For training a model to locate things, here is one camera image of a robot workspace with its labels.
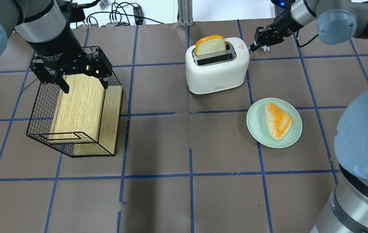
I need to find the aluminium frame post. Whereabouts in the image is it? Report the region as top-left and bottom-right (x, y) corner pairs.
(178, 0), (194, 26)

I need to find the white toaster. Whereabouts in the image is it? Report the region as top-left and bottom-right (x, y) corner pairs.
(185, 37), (250, 94)

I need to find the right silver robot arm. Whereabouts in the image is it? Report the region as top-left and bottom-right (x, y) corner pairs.
(249, 0), (368, 233)

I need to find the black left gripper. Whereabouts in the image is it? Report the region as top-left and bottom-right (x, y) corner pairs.
(27, 28), (113, 94)

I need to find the light green plate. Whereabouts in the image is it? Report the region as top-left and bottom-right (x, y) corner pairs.
(246, 98), (303, 148)

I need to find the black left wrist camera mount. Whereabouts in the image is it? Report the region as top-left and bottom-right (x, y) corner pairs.
(56, 0), (86, 24)

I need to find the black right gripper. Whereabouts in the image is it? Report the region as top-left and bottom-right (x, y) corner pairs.
(249, 9), (299, 53)

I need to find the triangular bread on plate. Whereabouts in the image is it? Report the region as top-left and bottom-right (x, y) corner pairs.
(265, 102), (293, 141)

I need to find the bread slice in toaster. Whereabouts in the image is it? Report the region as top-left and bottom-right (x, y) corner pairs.
(194, 35), (226, 56)

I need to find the black wire basket shelf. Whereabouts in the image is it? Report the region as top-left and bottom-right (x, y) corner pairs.
(26, 72), (123, 158)

